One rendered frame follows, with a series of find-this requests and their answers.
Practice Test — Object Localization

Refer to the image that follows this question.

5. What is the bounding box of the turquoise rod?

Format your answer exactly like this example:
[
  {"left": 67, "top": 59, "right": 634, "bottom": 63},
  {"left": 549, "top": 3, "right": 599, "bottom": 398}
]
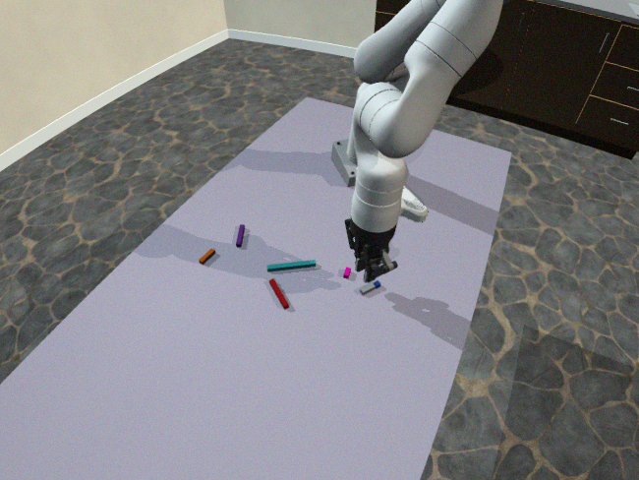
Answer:
[{"left": 267, "top": 260, "right": 316, "bottom": 272}]

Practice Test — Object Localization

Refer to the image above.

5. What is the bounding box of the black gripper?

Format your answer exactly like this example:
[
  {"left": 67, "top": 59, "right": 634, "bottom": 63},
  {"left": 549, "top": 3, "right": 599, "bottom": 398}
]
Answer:
[{"left": 345, "top": 217, "right": 398, "bottom": 283}]

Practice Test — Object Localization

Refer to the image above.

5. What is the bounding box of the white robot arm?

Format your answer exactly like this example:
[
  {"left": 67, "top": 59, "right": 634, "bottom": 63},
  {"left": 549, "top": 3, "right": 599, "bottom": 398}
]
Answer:
[{"left": 347, "top": 0, "right": 510, "bottom": 233}]

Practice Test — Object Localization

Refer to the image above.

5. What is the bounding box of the dark red rod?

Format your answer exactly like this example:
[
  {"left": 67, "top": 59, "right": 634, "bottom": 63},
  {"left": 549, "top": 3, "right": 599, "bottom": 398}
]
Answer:
[{"left": 269, "top": 279, "right": 289, "bottom": 309}]

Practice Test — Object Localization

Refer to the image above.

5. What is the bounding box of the orange rectangular bar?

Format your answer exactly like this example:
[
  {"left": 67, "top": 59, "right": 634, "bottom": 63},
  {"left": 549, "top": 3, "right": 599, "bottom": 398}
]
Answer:
[{"left": 199, "top": 249, "right": 215, "bottom": 265}]

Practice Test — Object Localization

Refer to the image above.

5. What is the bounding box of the purple rod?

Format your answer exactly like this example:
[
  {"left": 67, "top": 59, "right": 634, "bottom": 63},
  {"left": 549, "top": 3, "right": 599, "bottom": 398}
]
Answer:
[{"left": 236, "top": 224, "right": 245, "bottom": 247}]

